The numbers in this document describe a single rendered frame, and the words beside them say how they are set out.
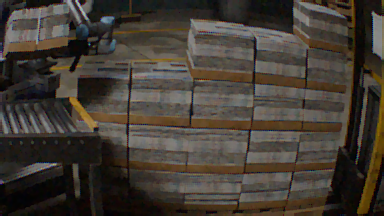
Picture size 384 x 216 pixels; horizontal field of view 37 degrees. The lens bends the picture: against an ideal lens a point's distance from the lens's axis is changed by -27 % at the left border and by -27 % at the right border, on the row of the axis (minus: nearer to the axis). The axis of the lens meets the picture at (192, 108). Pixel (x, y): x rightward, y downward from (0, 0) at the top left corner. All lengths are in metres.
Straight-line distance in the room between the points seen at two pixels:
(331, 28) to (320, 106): 0.46
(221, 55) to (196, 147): 0.45
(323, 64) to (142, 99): 0.95
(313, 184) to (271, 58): 0.78
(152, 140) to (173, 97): 0.22
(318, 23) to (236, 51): 0.52
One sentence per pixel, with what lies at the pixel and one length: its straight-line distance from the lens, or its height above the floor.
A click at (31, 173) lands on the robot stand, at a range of 3.75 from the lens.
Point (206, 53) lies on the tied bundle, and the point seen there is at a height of 0.96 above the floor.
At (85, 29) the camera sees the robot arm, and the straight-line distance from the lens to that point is 3.23.
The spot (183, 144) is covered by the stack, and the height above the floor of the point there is 0.52.
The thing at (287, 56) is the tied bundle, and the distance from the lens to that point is 3.54.
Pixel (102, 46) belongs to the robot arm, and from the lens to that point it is 3.31.
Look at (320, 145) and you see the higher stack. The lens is 3.73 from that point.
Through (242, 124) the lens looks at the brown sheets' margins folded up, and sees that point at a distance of 3.58.
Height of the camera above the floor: 1.67
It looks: 16 degrees down
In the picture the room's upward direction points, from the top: 5 degrees clockwise
